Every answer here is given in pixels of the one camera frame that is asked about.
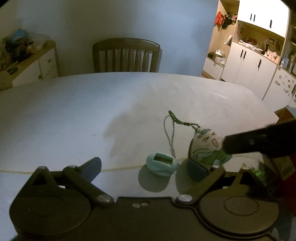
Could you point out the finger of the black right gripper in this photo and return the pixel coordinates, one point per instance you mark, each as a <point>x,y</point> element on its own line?
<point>276,139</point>

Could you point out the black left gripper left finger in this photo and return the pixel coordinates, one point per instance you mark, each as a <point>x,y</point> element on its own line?
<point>81,178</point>

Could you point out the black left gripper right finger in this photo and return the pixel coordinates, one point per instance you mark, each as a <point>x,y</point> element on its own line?
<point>193,180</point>

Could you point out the red cardboard box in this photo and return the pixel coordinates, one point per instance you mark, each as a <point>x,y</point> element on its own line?
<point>285,114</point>

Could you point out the green white plush keychain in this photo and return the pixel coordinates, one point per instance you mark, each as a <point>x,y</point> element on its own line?
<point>206,144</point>

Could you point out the green fringed cloth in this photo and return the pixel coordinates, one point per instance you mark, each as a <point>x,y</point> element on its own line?
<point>260,175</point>

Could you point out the teal small pouch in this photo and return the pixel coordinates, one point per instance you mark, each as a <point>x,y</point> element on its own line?
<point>161,164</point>

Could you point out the white drawer cabinet wood top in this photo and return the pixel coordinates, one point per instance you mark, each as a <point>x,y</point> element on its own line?
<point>40,66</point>

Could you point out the dark wooden slatted chair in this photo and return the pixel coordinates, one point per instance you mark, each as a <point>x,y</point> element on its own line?
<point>125,55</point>

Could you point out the red hanging clothes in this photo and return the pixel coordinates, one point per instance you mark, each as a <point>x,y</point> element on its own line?
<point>219,19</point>

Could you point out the clutter of toys on cabinet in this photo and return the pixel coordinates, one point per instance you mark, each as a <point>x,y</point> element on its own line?
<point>19,46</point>

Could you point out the white wall cabinet unit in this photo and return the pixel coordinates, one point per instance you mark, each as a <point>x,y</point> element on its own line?
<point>255,48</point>

